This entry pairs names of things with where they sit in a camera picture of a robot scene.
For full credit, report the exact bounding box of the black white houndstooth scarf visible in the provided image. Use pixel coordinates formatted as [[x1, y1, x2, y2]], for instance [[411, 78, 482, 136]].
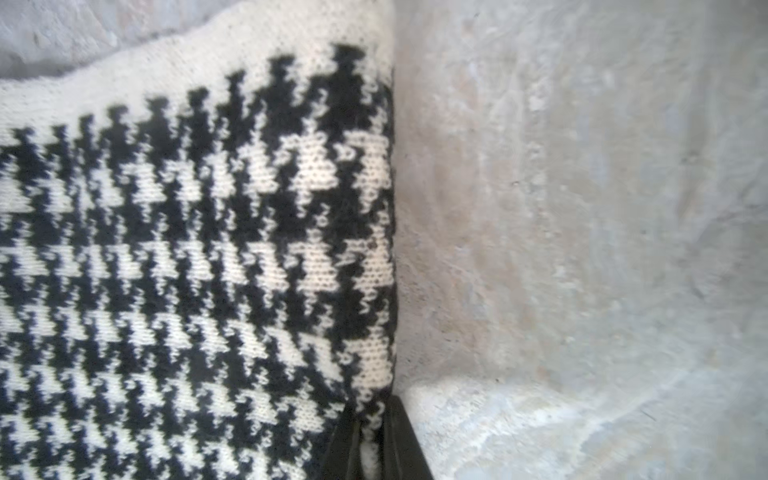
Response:
[[1, 1, 397, 479]]

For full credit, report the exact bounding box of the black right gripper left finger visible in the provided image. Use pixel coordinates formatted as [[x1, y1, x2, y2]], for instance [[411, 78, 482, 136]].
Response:
[[317, 413, 363, 480]]

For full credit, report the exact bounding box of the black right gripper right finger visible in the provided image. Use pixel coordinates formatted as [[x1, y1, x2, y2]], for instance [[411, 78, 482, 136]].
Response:
[[382, 395, 434, 480]]

